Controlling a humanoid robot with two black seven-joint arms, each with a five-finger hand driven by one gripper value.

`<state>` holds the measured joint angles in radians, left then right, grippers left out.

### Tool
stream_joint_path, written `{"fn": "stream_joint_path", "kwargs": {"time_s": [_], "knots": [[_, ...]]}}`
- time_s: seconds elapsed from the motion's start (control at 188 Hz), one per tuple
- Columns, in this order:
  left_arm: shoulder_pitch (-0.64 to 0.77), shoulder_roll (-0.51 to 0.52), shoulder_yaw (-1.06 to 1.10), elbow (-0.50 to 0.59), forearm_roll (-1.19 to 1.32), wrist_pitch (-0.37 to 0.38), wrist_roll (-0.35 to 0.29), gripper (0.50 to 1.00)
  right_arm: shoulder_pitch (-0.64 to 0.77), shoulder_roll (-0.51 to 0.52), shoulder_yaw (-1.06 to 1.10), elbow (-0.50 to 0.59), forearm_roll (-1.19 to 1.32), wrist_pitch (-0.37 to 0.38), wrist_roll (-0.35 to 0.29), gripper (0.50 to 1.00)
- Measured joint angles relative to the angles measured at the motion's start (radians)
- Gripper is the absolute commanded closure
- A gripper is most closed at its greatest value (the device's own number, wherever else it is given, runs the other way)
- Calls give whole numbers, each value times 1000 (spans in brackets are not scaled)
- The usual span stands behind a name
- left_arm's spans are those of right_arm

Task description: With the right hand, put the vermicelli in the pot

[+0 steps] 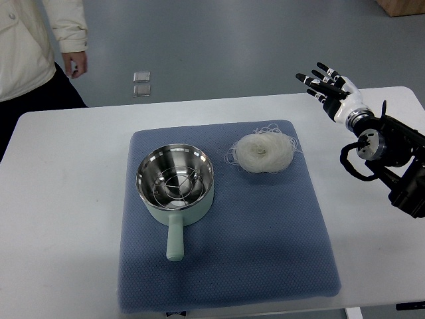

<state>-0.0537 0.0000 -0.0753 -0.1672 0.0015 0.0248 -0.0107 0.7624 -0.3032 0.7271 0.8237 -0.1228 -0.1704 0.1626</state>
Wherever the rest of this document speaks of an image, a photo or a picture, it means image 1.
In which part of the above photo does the metal floor plate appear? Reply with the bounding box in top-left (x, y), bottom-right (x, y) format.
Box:
top-left (133, 70), bottom-right (151, 83)
top-left (133, 84), bottom-right (151, 97)

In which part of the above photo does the mint green steel pot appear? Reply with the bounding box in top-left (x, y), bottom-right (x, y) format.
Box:
top-left (136, 144), bottom-right (214, 262)

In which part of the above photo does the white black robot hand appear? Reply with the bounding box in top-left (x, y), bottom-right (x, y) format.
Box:
top-left (296, 62), bottom-right (373, 130)

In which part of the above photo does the lower metal floor plate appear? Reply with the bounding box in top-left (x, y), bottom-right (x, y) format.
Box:
top-left (133, 84), bottom-right (151, 97)

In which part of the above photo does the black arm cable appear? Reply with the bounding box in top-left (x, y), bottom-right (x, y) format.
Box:
top-left (339, 141), bottom-right (379, 182)

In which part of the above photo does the upper metal floor plate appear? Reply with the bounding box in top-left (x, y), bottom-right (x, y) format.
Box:
top-left (133, 70), bottom-right (151, 83)

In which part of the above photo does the bystander bare hand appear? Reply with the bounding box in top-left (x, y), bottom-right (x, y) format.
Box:
top-left (62, 51), bottom-right (88, 79)

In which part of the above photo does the wire steaming rack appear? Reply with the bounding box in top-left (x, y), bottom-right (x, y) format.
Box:
top-left (152, 166), bottom-right (205, 206)

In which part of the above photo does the wooden box corner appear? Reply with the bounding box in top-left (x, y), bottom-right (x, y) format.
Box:
top-left (376, 0), bottom-right (424, 17)

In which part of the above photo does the white vermicelli nest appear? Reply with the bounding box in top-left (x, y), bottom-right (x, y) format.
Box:
top-left (224, 123), bottom-right (301, 174)

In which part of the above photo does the white table leg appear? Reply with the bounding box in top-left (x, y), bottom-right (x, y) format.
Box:
top-left (345, 307), bottom-right (363, 319)

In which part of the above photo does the blue quilted mat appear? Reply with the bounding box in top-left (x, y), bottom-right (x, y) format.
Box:
top-left (118, 122), bottom-right (341, 314)

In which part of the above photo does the person in cream jacket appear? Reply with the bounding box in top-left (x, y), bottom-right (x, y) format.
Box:
top-left (1, 1), bottom-right (88, 153)

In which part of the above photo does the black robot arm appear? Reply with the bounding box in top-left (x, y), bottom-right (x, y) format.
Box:
top-left (340, 101), bottom-right (424, 218)

